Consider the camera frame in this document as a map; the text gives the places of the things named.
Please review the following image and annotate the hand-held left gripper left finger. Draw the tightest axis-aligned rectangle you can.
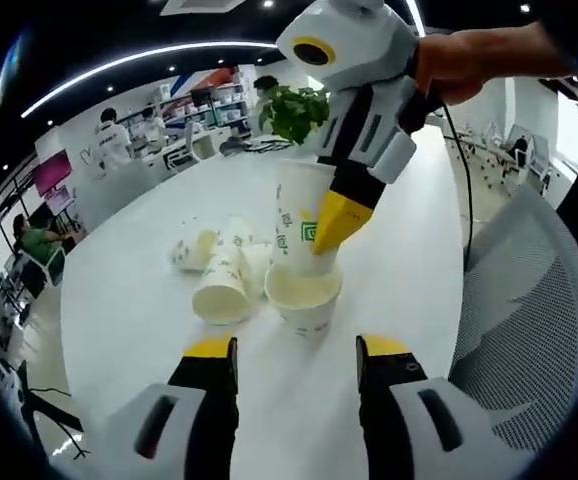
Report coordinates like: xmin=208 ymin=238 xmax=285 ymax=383
xmin=111 ymin=335 xmax=241 ymax=480

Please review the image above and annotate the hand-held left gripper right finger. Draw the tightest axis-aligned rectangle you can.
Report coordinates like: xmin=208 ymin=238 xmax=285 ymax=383
xmin=355 ymin=333 xmax=503 ymax=480

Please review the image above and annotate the printed white paper cup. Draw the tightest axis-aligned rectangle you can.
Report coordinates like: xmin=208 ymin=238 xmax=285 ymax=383
xmin=272 ymin=158 xmax=343 ymax=279

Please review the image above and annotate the person's right hand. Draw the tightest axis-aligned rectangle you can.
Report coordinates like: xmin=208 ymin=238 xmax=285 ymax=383
xmin=412 ymin=27 xmax=490 ymax=107

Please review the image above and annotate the green potted plant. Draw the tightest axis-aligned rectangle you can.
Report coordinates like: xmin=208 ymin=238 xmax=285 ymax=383
xmin=257 ymin=83 xmax=331 ymax=147

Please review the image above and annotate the white table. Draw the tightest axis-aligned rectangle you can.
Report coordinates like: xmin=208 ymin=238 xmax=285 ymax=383
xmin=58 ymin=122 xmax=473 ymax=480

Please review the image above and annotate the grey mesh office chair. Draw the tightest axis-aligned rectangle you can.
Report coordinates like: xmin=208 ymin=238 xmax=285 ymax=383
xmin=447 ymin=187 xmax=578 ymax=454

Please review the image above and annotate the curved ceiling light strip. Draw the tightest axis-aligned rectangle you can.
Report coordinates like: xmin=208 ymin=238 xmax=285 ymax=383
xmin=21 ymin=42 xmax=280 ymax=119

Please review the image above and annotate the pink display screen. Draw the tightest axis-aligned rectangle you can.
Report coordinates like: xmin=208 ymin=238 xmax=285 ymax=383
xmin=33 ymin=152 xmax=73 ymax=196

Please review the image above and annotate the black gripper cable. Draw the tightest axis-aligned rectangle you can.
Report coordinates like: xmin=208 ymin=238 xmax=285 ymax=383
xmin=438 ymin=102 xmax=478 ymax=254

